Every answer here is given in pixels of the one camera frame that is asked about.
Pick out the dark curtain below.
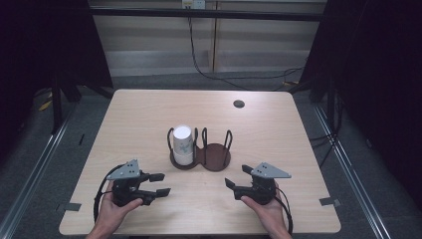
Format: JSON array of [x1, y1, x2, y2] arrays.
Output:
[[0, 0, 114, 163], [298, 0, 422, 213]]

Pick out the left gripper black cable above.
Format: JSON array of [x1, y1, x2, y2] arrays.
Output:
[[93, 163, 126, 224]]

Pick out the bundle of black floor cables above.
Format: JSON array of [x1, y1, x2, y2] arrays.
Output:
[[309, 89, 344, 169]]

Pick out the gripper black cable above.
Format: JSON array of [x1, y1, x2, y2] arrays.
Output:
[[93, 163, 126, 224], [274, 187, 295, 235]]

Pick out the metal floor rail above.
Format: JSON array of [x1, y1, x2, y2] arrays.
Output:
[[313, 104, 393, 239], [0, 108, 77, 239]]

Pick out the long black wall cable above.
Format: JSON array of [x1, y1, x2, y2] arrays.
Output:
[[186, 7, 305, 93]]

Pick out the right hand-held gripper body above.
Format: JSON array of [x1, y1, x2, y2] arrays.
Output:
[[233, 161, 293, 206]]

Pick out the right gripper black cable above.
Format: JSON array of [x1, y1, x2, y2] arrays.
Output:
[[274, 187, 295, 235]]

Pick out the white wall outlet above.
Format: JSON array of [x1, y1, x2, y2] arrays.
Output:
[[181, 0, 207, 10]]

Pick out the person's left hand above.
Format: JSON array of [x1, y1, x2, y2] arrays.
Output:
[[95, 180, 144, 234]]

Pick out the grey tape strip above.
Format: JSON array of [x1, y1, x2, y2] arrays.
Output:
[[318, 196, 342, 207], [56, 202, 83, 213]]

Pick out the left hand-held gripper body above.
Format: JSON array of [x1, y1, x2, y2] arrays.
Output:
[[105, 158, 157, 207]]

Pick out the black horizontal bar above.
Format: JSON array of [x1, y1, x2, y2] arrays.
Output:
[[89, 7, 325, 23]]

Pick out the printed white paper cup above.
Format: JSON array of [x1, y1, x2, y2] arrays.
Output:
[[172, 124, 194, 157]]

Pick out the dark brown cup holder rack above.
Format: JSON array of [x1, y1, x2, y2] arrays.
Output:
[[166, 126, 234, 173]]

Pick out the person's right hand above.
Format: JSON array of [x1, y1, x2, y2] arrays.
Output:
[[240, 180, 289, 234]]

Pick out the black metal stand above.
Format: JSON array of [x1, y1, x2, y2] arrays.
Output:
[[49, 71, 83, 135]]

